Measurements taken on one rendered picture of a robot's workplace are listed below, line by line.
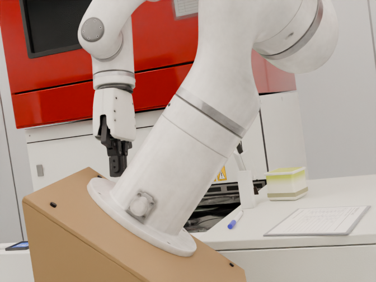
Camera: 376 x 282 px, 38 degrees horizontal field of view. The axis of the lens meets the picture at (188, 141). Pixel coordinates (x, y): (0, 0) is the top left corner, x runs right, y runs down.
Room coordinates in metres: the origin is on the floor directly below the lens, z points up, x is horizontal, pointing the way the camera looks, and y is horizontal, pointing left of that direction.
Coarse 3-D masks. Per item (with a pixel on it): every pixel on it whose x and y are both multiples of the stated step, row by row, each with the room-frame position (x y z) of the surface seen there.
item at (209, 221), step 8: (216, 208) 1.64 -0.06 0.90; (224, 208) 1.62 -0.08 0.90; (232, 208) 1.60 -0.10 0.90; (192, 216) 1.57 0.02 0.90; (200, 216) 1.55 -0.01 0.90; (208, 216) 1.53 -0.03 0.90; (216, 216) 1.52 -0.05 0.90; (224, 216) 1.51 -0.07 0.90; (192, 224) 1.45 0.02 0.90; (200, 224) 1.44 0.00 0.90; (208, 224) 1.43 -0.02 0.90
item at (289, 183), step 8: (280, 168) 1.31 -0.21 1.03; (288, 168) 1.29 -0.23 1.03; (296, 168) 1.27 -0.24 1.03; (304, 168) 1.28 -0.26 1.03; (272, 176) 1.27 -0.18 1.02; (280, 176) 1.25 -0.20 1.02; (288, 176) 1.24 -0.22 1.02; (296, 176) 1.25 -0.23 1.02; (304, 176) 1.29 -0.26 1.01; (272, 184) 1.27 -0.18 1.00; (280, 184) 1.25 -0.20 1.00; (288, 184) 1.24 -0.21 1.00; (296, 184) 1.25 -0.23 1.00; (304, 184) 1.28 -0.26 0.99; (272, 192) 1.27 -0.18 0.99; (280, 192) 1.26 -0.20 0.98; (288, 192) 1.24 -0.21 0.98; (296, 192) 1.24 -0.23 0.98; (304, 192) 1.28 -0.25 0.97; (272, 200) 1.27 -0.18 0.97
